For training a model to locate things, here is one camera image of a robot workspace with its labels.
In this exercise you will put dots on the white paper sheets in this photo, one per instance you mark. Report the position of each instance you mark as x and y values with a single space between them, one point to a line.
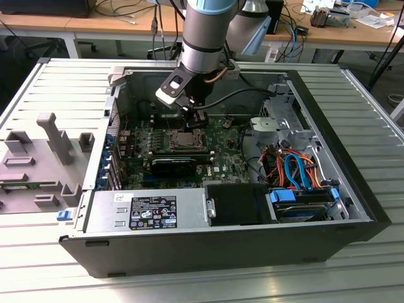
374 20

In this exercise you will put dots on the white power strip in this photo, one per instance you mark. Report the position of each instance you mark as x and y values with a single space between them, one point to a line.
272 55

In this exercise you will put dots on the large black box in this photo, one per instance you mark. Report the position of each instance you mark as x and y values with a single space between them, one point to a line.
44 8

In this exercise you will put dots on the grey electronic device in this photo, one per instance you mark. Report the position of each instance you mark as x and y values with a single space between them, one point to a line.
328 17

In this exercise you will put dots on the silver drive cage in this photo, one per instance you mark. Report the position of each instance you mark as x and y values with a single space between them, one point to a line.
268 124

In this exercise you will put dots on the blue case latch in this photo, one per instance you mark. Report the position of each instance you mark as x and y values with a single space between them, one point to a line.
64 215

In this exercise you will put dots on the pale blue teach pendant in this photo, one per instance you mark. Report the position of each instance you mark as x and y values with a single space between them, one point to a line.
257 41

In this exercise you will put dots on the silver power supply unit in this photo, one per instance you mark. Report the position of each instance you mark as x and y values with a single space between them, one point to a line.
104 211

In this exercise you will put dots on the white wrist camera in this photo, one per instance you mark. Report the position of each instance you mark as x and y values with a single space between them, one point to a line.
233 74
173 83

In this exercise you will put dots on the hard disk with blue carrier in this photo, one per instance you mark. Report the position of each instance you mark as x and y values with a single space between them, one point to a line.
282 197

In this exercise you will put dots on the grey parts rack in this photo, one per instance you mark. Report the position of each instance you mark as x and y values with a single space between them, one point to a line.
19 205

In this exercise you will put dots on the black tripod stand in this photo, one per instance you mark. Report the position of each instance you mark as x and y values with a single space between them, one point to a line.
378 74

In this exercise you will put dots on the RAM stick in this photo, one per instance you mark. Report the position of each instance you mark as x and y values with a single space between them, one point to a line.
15 187
181 154

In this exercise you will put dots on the black PC case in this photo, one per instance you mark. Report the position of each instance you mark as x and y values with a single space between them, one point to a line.
189 252

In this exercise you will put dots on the CPU socket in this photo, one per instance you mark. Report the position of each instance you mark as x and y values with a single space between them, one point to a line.
172 140

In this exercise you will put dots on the green motherboard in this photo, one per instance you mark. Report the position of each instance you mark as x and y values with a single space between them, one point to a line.
227 158

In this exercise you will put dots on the black graphics card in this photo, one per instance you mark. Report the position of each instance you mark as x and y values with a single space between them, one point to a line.
173 167

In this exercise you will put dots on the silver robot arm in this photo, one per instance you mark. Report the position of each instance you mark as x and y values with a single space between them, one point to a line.
202 38

